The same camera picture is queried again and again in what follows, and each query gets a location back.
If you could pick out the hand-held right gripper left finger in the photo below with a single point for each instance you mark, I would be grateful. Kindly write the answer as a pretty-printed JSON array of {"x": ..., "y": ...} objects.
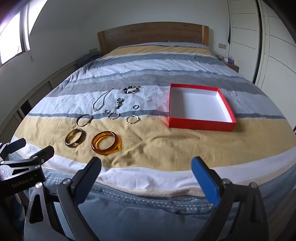
[{"x": 89, "y": 176}]

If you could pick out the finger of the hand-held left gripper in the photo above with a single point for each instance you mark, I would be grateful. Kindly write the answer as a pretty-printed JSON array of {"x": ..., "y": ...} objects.
[
  {"x": 34, "y": 160},
  {"x": 13, "y": 146}
]

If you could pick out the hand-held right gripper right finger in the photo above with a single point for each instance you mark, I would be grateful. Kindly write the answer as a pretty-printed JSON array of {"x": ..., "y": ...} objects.
[{"x": 204, "y": 178}]

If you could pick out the amber resin bangle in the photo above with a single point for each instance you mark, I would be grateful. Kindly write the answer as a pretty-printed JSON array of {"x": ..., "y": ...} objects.
[{"x": 97, "y": 148}]

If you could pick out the brown gold bangle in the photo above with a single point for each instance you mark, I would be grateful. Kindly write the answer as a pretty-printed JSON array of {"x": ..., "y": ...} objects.
[{"x": 69, "y": 142}]

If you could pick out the red cardboard box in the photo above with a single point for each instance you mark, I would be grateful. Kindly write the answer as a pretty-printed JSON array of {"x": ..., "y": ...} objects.
[{"x": 198, "y": 125}]

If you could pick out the plain silver bangle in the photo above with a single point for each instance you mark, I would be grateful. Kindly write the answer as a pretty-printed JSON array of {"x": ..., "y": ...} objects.
[{"x": 79, "y": 120}]

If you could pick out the window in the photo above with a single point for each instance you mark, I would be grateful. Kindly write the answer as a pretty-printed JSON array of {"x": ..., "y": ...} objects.
[{"x": 11, "y": 39}]

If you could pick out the wooden nightstand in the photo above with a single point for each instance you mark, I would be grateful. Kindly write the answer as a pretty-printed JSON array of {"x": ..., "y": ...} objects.
[{"x": 232, "y": 66}]

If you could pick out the grey blue folded cloth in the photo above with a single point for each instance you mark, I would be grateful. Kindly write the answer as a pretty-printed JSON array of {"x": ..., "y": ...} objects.
[{"x": 90, "y": 58}]

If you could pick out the tissue box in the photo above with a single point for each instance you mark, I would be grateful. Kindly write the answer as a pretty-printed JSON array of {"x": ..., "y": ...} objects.
[{"x": 230, "y": 60}]

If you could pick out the bed with striped duvet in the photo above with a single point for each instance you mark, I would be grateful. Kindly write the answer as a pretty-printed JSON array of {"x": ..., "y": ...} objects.
[{"x": 148, "y": 69}]

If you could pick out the white wardrobe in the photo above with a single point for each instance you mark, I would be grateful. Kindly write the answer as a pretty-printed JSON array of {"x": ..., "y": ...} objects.
[{"x": 266, "y": 46}]

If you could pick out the wooden headboard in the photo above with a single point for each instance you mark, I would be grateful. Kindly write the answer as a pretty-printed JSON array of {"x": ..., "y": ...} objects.
[{"x": 150, "y": 33}]

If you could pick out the low white wall cabinet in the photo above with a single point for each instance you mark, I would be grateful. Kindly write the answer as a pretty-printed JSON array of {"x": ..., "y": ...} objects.
[{"x": 34, "y": 92}]

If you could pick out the wall socket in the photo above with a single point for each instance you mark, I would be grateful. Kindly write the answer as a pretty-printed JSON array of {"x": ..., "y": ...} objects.
[{"x": 93, "y": 50}]

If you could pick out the wall switch plate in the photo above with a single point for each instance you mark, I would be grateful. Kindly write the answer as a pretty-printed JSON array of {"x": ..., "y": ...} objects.
[{"x": 222, "y": 45}]

